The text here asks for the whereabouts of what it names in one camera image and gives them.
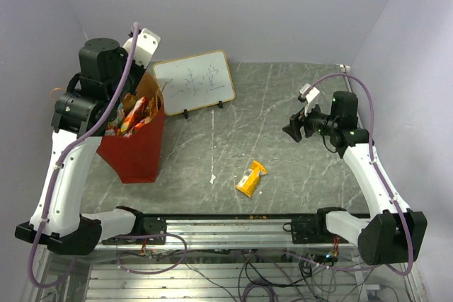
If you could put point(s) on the red brown paper bag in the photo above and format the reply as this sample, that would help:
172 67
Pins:
135 159

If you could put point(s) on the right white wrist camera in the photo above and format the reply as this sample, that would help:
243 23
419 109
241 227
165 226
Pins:
308 96

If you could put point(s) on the orange chip bag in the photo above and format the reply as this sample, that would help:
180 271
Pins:
152 108

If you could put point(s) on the teal Fox's mint candy bag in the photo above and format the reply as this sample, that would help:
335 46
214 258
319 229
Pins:
114 126

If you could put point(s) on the aluminium rail frame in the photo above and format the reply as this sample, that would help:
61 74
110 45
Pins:
217 241

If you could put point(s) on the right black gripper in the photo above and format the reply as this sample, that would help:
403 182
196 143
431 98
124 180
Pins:
293 128

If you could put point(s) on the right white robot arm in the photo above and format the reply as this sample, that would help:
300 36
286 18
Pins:
393 233

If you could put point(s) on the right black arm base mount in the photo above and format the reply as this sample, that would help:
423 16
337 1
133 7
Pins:
311 228

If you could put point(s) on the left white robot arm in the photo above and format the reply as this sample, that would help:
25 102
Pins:
77 133

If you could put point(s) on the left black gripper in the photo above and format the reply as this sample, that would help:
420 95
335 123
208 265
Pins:
139 69

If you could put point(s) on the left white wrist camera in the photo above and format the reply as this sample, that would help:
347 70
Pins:
141 46

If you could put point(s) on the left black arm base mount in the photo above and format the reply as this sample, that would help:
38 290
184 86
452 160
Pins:
151 225

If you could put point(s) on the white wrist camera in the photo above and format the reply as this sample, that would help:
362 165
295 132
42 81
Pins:
308 96
141 46

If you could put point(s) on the yellow snack bar packet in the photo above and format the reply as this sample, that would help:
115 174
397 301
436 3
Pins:
247 184

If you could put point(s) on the small whiteboard with stand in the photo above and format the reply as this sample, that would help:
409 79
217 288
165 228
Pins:
194 82

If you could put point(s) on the red candy packet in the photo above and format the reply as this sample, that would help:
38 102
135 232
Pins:
134 110

